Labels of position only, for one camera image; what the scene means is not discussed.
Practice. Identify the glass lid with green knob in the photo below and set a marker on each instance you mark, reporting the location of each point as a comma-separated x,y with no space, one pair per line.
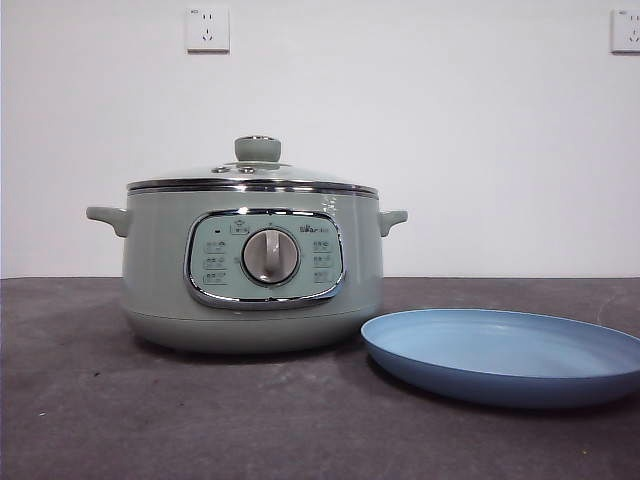
257,149

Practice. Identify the pale green electric steamer pot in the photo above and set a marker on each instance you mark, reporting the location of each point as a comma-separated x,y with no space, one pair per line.
150,280

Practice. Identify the blue round plate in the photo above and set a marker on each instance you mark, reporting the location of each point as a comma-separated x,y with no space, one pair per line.
490,370

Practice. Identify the white wall socket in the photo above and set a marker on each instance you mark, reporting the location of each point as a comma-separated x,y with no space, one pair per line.
627,31
208,29

